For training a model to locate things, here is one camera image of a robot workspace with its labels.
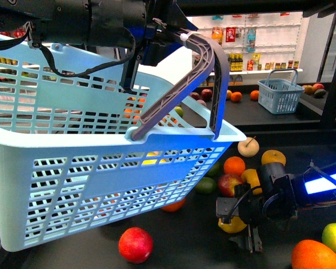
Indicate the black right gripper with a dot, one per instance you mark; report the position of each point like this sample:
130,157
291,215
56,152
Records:
245,205

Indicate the yellow lemon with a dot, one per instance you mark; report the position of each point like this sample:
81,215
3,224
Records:
235,226

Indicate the large light blue basket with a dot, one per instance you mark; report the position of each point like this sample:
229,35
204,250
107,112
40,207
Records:
67,160

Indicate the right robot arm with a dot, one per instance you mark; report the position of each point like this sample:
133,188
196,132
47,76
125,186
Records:
283,196

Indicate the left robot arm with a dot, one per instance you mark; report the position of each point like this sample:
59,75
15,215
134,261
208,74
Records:
79,38

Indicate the black metal shelf rack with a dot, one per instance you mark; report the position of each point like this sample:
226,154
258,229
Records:
308,135

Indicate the white supermarket shelf with bottles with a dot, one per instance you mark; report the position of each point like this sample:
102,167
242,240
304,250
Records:
255,43

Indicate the large orange mango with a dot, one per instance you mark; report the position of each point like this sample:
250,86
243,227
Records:
312,254

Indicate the red yellow apple centre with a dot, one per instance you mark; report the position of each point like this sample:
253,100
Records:
227,184

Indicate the yellow orange fruit centre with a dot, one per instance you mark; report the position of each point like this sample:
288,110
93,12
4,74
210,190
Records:
250,176

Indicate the green avocado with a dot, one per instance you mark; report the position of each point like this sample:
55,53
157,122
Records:
206,185

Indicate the orange near pears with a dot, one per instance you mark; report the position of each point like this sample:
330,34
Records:
234,165

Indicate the large orange left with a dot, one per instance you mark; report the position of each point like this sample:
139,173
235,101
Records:
174,206

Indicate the golden yellow pear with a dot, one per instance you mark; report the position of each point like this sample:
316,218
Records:
273,156

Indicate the cream pear with stem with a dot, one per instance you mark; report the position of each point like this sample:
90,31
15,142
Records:
248,148

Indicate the red apple left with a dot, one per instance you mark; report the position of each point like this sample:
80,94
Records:
135,245

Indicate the far orange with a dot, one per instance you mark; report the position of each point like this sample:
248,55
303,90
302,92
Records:
236,97

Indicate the small blue far basket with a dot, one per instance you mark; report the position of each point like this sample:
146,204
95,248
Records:
280,96

